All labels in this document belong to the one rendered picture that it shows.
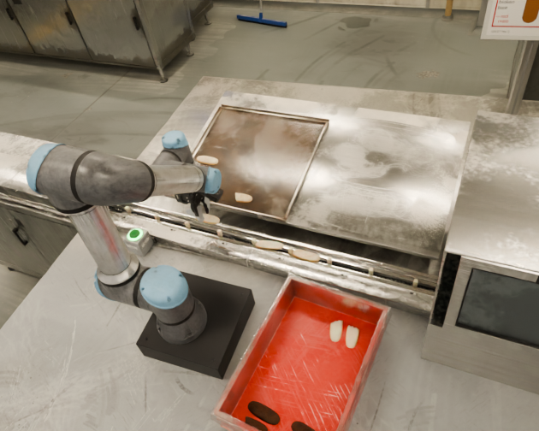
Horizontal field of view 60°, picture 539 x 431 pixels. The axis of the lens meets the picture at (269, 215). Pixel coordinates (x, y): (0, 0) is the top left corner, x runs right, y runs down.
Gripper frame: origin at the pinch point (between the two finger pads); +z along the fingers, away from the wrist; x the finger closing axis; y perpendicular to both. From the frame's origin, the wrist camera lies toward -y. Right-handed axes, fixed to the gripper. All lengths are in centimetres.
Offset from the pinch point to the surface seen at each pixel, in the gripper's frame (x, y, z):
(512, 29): -75, -86, -37
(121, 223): 7.1, 36.0, 7.5
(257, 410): 53, -42, 10
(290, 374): 41, -47, 11
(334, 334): 25, -55, 10
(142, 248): 15.2, 20.6, 7.6
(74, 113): -150, 238, 95
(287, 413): 51, -50, 11
